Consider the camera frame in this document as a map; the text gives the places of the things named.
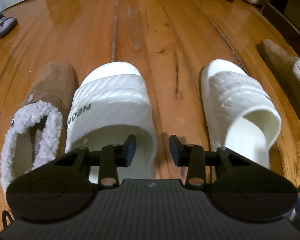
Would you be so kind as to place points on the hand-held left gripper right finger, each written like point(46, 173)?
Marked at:
point(174, 151)

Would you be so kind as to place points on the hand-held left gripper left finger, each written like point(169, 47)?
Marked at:
point(131, 151)

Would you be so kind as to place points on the cream slide sandal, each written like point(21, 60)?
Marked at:
point(110, 92)
point(235, 90)

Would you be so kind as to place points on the brown fleece-lined slipper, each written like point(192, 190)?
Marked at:
point(55, 85)
point(277, 60)

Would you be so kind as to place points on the dark wooden shelf unit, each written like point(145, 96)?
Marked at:
point(277, 20)

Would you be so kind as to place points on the purple grey shoe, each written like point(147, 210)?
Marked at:
point(4, 26)

